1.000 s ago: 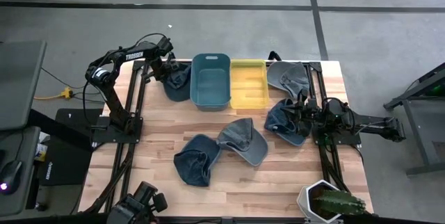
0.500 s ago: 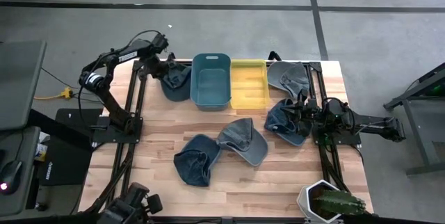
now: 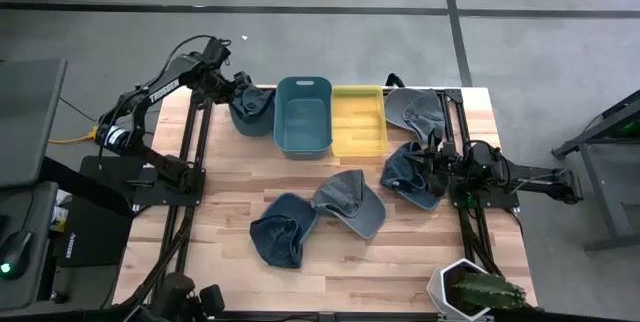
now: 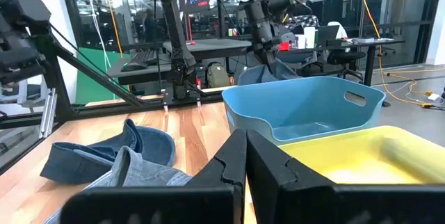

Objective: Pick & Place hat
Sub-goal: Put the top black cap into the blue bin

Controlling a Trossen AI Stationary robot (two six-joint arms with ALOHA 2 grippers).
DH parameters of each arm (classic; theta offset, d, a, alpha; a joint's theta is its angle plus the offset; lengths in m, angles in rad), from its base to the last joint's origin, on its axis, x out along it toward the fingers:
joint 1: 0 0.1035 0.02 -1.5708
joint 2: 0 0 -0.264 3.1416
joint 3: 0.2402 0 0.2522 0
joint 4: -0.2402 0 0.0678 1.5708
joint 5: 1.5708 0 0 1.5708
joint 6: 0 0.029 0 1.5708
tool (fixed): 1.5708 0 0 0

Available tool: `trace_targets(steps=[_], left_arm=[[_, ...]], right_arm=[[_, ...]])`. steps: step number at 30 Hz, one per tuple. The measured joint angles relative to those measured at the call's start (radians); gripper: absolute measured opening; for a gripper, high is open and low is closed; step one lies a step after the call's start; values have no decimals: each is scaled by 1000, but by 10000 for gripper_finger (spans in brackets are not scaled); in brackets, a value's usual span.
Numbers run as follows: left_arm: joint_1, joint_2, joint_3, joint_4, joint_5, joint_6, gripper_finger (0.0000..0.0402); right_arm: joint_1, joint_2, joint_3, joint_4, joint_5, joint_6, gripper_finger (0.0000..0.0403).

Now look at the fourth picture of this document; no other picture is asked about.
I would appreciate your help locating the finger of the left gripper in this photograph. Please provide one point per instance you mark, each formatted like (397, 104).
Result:
(260, 54)
(273, 56)

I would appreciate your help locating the tall white cup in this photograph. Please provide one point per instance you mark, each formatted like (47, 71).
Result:
(309, 38)

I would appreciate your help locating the dark grey keyboard desk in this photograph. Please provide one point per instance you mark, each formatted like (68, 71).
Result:
(139, 76)

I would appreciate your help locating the black mounted device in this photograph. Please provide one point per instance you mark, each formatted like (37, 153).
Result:
(21, 43)

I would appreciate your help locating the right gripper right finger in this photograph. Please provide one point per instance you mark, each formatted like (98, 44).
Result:
(285, 199)

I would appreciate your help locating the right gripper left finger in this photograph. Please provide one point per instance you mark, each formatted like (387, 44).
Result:
(215, 203)

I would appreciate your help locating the black keyboard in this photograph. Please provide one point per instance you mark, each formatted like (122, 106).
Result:
(146, 57)

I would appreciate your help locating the blue grey office chair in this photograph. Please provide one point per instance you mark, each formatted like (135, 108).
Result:
(299, 58)

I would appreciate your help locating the light grey chair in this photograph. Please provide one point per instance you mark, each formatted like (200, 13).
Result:
(31, 95)

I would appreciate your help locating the red box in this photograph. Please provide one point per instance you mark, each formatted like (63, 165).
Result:
(284, 46)

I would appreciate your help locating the yellow plastic bin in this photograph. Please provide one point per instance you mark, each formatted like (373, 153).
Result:
(347, 154)

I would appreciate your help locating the silver aluminium bracket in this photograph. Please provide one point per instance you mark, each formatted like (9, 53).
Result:
(48, 112)

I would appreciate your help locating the white power adapter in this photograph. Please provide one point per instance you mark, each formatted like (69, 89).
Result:
(433, 97)

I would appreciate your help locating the grey laptop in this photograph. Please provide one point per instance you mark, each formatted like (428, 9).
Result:
(327, 36)

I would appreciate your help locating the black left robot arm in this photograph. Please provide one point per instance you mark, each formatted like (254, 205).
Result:
(174, 25)

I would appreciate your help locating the short white cup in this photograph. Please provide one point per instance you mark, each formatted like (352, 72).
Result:
(300, 41)

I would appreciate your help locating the green board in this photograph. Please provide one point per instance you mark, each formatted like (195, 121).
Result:
(90, 85)

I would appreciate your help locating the blue plastic bin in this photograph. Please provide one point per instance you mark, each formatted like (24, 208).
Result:
(299, 102)

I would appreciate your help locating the black office chair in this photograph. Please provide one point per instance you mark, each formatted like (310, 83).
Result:
(346, 57)

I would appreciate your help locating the person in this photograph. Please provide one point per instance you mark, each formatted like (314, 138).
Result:
(307, 21)

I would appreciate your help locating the olive green backpack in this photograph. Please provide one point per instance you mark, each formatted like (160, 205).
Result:
(218, 76)

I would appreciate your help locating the black standing desk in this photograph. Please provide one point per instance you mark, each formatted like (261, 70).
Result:
(215, 47)

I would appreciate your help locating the long black desk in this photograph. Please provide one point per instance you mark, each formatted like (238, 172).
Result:
(361, 45)

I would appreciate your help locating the black computer mouse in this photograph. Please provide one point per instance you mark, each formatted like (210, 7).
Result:
(133, 66)

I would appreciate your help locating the grey denim cap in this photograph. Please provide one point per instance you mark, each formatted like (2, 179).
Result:
(139, 172)

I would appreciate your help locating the black aluminium frame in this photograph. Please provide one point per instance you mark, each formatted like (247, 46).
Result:
(59, 78)

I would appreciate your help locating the dark blue denim cap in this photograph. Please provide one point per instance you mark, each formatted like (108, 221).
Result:
(257, 74)
(69, 161)

